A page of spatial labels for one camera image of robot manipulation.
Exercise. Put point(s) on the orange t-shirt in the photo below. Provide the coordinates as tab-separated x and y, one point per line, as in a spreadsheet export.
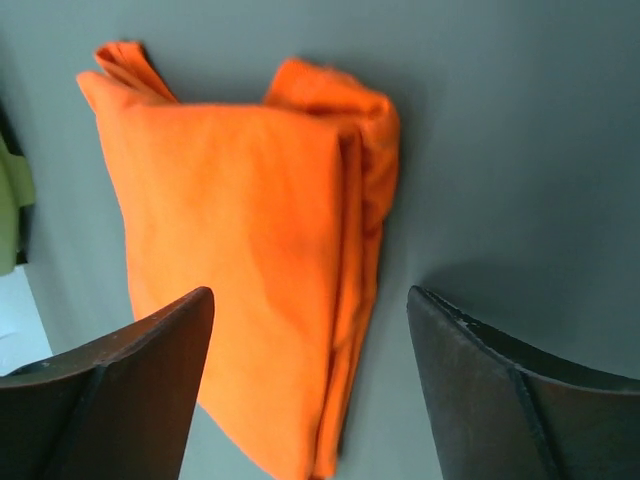
278	208

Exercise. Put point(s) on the olive green plastic bin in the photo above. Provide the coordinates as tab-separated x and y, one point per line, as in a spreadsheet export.
17	193

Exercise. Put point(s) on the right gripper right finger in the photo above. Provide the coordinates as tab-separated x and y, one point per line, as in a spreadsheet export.
500	408

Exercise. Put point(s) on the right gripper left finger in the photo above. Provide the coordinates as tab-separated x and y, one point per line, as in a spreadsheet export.
118	407

